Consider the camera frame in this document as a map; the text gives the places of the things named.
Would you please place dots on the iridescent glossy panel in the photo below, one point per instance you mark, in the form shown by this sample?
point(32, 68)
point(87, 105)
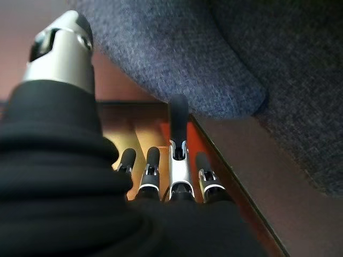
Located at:
point(198, 142)

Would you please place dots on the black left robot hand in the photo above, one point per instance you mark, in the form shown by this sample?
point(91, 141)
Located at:
point(53, 187)

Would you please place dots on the grey upholstered armchair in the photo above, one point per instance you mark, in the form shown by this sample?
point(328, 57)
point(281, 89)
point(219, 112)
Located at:
point(174, 53)

